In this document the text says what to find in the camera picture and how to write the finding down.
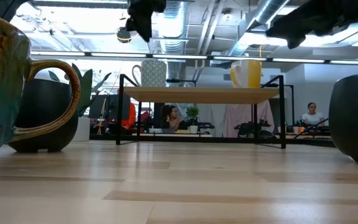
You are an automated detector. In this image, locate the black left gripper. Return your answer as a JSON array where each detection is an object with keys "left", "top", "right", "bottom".
[{"left": 125, "top": 0, "right": 167, "bottom": 43}]

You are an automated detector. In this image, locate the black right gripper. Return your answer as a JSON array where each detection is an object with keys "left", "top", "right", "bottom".
[{"left": 265, "top": 0, "right": 354, "bottom": 50}]

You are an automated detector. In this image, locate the white lattice patterned mug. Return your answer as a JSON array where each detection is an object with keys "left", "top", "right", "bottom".
[{"left": 131, "top": 59, "right": 168, "bottom": 88}]

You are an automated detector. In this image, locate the yellow and white mug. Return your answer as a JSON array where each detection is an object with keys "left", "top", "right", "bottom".
[{"left": 229, "top": 59, "right": 264, "bottom": 89}]

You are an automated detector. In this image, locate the dark blue mug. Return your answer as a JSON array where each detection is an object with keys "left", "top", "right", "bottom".
[{"left": 328, "top": 70, "right": 358, "bottom": 166}]

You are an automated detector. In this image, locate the dark green mug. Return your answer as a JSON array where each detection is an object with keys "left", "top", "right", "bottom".
[{"left": 7, "top": 78, "right": 80, "bottom": 154}]

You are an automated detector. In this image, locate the olive teal glazed mug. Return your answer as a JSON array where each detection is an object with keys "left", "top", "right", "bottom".
[{"left": 0, "top": 8, "right": 82, "bottom": 170}]

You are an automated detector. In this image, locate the black round ceiling fixture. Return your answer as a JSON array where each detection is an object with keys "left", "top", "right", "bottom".
[{"left": 116, "top": 27, "right": 132, "bottom": 44}]

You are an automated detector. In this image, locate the long ceiling light strip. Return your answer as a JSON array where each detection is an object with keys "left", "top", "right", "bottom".
[{"left": 29, "top": 51, "right": 358, "bottom": 66}]

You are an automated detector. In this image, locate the snake plant in white pot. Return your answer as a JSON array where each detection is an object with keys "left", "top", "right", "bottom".
[{"left": 47, "top": 63, "right": 112, "bottom": 142}]

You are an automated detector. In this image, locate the person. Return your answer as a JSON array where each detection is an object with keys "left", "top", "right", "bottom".
[
  {"left": 301, "top": 102, "right": 326, "bottom": 127},
  {"left": 116, "top": 88, "right": 137, "bottom": 130},
  {"left": 159, "top": 104, "right": 188, "bottom": 131}
]

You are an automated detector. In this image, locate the pink hanging cloth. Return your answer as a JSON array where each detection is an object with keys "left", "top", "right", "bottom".
[{"left": 224, "top": 99, "right": 275, "bottom": 138}]

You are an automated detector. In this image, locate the small background potted plant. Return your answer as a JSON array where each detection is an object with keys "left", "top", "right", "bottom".
[{"left": 186, "top": 106, "right": 200, "bottom": 134}]

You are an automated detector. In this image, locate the silver ceiling air duct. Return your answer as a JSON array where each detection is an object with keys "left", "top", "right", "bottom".
[
  {"left": 158, "top": 0, "right": 188, "bottom": 82},
  {"left": 228, "top": 0, "right": 291, "bottom": 57}
]

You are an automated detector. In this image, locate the black aluminium table frame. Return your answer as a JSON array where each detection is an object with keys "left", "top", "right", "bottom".
[{"left": 88, "top": 133, "right": 337, "bottom": 147}]

